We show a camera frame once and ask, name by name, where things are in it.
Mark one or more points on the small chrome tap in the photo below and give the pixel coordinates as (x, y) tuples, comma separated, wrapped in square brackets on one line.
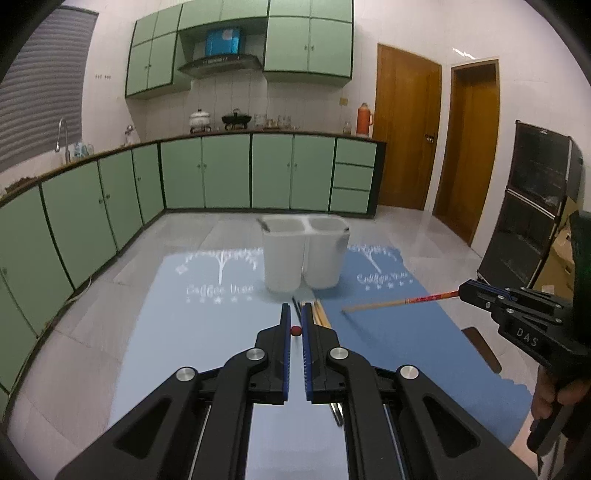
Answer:
[(129, 134)]

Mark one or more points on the black chopstick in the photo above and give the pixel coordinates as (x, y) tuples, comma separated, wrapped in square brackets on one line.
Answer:
[(294, 311), (300, 310)]

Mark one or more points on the green wall cabinets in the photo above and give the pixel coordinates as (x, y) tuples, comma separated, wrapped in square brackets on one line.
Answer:
[(286, 41)]

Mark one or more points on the small glass jar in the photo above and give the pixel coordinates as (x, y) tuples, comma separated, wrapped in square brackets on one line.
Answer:
[(346, 128)]

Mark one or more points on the chrome sink faucet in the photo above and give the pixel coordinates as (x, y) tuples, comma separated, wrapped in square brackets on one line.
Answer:
[(63, 134)]

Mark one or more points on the dark brown flat object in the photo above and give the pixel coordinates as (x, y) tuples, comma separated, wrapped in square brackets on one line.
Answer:
[(480, 346)]

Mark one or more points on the cardboard box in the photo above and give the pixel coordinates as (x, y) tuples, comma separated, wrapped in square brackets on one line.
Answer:
[(559, 261)]

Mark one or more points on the white cooking pot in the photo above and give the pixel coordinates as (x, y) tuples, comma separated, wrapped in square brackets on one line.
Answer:
[(200, 119)]

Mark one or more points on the green base cabinets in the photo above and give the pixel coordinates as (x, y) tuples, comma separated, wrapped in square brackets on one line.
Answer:
[(226, 170)]

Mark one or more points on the light blue placemat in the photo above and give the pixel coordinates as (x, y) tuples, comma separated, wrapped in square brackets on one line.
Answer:
[(207, 332)]

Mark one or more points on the wooden door in frame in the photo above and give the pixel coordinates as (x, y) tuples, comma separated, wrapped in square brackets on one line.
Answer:
[(471, 152)]

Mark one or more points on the white two-compartment utensil holder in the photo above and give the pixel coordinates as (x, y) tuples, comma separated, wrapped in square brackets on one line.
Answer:
[(281, 258)]

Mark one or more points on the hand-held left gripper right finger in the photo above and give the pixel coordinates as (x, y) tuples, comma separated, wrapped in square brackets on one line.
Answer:
[(308, 364)]

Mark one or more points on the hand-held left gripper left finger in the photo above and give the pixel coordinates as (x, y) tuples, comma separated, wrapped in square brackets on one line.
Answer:
[(286, 360)]

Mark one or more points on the orange thermos flask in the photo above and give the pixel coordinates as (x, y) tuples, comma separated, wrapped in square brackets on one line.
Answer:
[(364, 120)]

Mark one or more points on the black glass-front cabinet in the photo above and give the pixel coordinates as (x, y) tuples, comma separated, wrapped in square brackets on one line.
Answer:
[(531, 194)]

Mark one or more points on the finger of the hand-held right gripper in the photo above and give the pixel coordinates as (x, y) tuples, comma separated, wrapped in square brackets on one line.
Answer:
[(531, 295), (503, 309)]

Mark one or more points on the black wok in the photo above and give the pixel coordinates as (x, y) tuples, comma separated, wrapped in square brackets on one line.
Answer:
[(236, 120)]

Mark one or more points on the black range hood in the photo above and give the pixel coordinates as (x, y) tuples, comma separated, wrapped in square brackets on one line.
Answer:
[(217, 64)]

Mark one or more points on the red-topped wooden chopstick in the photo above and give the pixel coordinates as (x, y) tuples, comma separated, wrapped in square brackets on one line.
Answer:
[(397, 302)]

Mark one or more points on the plain wooden chopstick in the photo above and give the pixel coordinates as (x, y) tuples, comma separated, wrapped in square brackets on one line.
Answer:
[(316, 311), (323, 317)]

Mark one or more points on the grey window blind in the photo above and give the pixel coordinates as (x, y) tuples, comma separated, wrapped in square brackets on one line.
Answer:
[(41, 92)]

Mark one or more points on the bottles beside sink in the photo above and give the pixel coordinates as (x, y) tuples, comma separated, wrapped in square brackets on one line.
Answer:
[(81, 150)]

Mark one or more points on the closed wooden door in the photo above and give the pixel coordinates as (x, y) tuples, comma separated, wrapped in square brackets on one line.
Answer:
[(406, 129)]

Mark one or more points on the blue box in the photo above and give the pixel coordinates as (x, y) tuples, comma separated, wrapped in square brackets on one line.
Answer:
[(224, 40)]

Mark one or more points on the person's right hand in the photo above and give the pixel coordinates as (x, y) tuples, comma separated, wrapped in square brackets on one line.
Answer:
[(542, 394)]

